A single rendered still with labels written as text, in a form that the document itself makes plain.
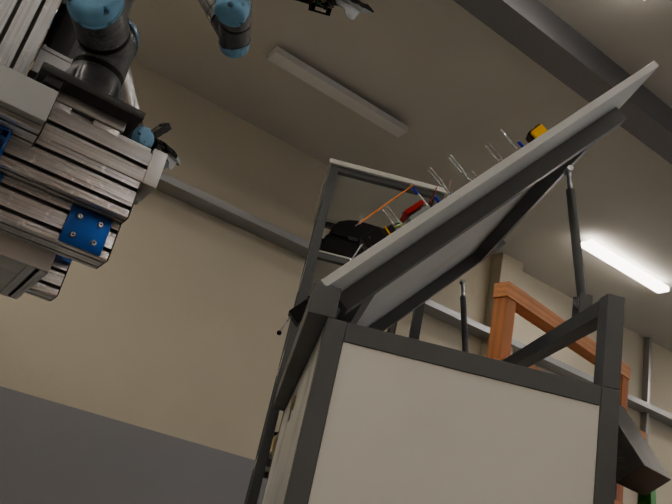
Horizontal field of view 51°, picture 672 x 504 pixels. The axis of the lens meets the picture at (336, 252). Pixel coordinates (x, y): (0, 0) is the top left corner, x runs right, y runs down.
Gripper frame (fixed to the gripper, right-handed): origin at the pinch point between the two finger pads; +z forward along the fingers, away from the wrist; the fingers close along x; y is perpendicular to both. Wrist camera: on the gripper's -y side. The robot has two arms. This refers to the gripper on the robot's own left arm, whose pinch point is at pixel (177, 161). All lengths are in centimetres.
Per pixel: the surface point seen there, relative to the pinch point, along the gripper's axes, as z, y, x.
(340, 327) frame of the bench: -45, 63, 125
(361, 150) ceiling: 267, -178, -131
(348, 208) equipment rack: 83, -28, 19
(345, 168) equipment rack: 51, -30, 35
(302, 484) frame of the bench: -45, 93, 129
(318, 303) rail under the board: -48, 60, 121
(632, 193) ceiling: 369, -206, 66
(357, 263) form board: -44, 49, 124
